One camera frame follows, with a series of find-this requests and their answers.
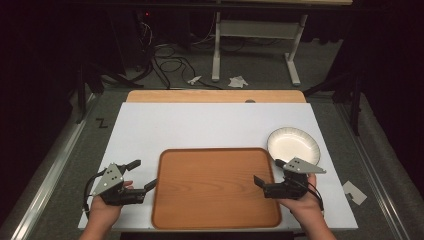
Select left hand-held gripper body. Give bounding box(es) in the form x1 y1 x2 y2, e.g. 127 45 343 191
91 162 148 207

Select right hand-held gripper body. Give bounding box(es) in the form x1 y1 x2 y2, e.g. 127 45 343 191
263 157 327 201

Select white bowl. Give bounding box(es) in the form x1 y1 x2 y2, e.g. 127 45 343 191
266 126 322 167

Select person's right hand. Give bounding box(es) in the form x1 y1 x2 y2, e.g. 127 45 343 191
275 173 325 223

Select person's left hand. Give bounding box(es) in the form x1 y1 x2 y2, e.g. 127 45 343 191
89 180 135 224

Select brown wooden tray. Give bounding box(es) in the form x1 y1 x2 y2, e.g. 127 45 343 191
151 147 283 230

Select flat white paper tag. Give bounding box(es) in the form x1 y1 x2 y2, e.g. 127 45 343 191
342 180 368 206

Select white table mat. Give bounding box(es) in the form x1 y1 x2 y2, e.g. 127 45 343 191
77 102 359 232

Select black metal stand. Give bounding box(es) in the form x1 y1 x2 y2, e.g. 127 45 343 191
74 61 144 125
302 71 364 137

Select large crumpled white paper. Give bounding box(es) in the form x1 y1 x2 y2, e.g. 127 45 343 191
227 75 249 89

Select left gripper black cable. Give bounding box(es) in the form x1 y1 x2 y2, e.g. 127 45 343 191
82 169 108 219

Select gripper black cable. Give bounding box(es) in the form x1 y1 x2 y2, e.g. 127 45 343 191
293 179 325 213
82 169 108 219

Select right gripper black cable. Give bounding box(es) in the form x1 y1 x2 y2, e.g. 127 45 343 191
293 179 325 213

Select metal floor rail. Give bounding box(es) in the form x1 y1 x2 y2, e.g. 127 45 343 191
333 101 413 240
9 93 101 240

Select black floor cables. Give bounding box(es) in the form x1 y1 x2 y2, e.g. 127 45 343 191
133 19 224 90

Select white metal table frame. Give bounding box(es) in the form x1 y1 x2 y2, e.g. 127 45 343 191
211 11 309 87

